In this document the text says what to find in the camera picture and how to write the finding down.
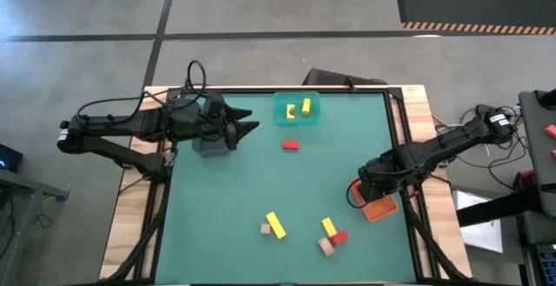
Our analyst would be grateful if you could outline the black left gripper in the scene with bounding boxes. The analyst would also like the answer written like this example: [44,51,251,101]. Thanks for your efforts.
[185,93,261,152]

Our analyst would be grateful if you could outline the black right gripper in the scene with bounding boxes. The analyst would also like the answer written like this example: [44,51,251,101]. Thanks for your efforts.
[357,154,403,204]

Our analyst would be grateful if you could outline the short yellow block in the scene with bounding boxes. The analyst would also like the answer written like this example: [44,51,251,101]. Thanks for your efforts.
[321,217,338,238]

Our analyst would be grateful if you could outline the red cylinder block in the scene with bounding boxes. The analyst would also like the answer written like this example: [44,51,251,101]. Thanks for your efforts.
[329,230,349,247]

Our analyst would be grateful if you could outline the wooden half-round block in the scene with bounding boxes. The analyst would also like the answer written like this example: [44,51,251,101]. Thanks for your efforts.
[318,237,335,257]

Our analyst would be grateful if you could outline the long yellow block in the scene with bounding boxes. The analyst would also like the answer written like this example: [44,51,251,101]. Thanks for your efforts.
[265,210,288,240]

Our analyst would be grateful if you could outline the orange plastic bin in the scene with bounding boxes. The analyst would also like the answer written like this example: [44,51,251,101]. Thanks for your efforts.
[349,176,400,223]

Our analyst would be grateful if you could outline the dark grey plastic bin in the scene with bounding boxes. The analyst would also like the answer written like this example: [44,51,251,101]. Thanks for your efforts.
[192,93,231,159]

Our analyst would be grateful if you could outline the teal plastic bin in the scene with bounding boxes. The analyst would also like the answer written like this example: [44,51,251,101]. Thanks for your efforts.
[272,90,321,128]

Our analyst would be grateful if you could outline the black chair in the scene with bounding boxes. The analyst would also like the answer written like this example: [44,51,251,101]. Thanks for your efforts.
[302,68,387,87]

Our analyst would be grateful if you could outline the white paper sheet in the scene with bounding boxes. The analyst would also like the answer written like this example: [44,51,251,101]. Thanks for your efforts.
[453,190,504,254]

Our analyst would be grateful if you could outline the black support beam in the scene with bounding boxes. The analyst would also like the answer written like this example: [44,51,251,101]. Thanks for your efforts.
[455,185,544,229]

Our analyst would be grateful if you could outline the black console cart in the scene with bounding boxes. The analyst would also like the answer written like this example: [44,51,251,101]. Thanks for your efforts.
[518,88,556,218]

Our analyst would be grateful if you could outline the blue-lit keyboard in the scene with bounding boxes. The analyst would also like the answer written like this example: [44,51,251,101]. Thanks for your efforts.
[536,243,556,278]

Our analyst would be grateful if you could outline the black hazard-striped floor mat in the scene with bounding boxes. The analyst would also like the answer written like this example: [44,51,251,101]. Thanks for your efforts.
[395,0,556,36]

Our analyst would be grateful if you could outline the grey side table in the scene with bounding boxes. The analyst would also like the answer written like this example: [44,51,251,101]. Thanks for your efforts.
[0,168,70,274]

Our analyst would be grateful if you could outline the black electronic device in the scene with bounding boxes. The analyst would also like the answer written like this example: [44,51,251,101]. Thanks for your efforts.
[0,143,23,173]

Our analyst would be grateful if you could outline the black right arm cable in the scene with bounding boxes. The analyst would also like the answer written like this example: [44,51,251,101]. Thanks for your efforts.
[345,180,371,210]

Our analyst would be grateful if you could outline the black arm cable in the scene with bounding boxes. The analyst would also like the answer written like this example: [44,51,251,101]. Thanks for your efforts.
[76,59,209,124]
[345,180,371,210]

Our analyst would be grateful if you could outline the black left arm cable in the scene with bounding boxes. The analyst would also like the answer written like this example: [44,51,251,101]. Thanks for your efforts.
[76,59,209,124]

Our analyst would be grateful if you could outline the black aluminium table frame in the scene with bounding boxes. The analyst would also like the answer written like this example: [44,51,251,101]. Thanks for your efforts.
[103,83,468,286]

